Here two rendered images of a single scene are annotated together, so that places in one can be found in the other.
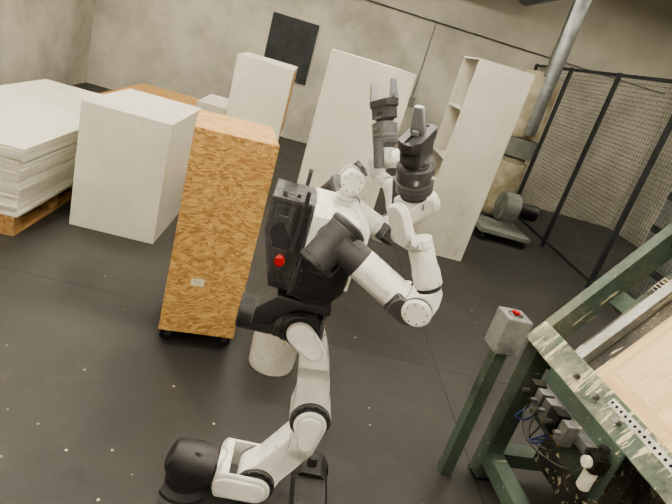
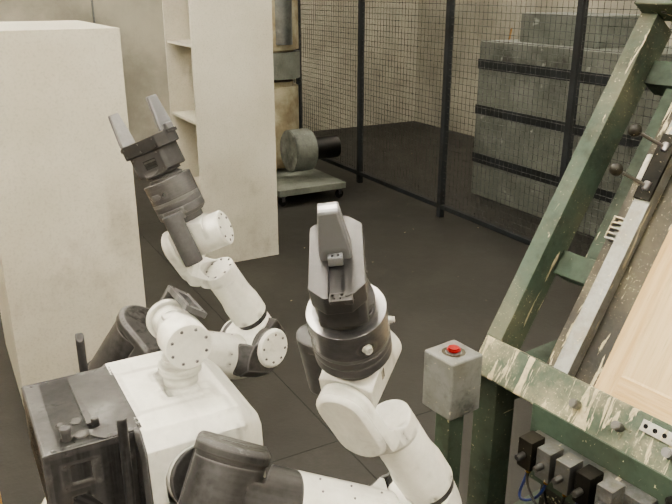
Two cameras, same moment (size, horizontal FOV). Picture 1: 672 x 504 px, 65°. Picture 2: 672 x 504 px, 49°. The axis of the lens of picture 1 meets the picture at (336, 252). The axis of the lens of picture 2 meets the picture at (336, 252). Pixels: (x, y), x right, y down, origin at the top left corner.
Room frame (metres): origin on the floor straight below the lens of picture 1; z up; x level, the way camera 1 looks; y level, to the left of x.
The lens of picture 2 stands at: (0.55, 0.16, 1.91)
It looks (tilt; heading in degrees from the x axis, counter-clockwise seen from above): 20 degrees down; 339
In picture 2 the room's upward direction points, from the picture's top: straight up
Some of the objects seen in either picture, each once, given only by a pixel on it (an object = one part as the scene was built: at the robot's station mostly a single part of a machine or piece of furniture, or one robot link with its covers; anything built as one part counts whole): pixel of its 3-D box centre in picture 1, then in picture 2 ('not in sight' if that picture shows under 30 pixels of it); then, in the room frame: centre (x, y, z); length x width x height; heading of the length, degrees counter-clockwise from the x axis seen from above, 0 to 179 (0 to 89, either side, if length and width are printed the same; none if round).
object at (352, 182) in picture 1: (350, 182); (178, 339); (1.52, 0.02, 1.44); 0.10 x 0.07 x 0.09; 8
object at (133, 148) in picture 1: (140, 161); not in sight; (4.17, 1.77, 0.48); 1.00 x 0.64 x 0.95; 8
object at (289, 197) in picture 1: (312, 239); (147, 468); (1.52, 0.08, 1.23); 0.34 x 0.30 x 0.36; 8
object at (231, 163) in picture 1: (214, 232); not in sight; (2.80, 0.70, 0.63); 0.50 x 0.42 x 1.25; 17
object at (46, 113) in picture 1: (33, 141); not in sight; (4.33, 2.80, 0.31); 2.46 x 1.04 x 0.63; 8
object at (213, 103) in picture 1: (212, 128); not in sight; (6.86, 2.03, 0.36); 0.90 x 0.35 x 0.72; 8
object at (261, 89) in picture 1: (262, 94); not in sight; (5.88, 1.27, 1.08); 0.80 x 0.58 x 0.72; 8
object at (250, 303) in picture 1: (283, 311); not in sight; (1.51, 0.11, 0.97); 0.28 x 0.13 x 0.18; 98
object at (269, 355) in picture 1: (280, 328); not in sight; (2.65, 0.18, 0.24); 0.32 x 0.30 x 0.47; 8
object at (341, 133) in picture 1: (339, 168); (54, 208); (4.33, 0.18, 0.88); 0.90 x 0.60 x 1.75; 8
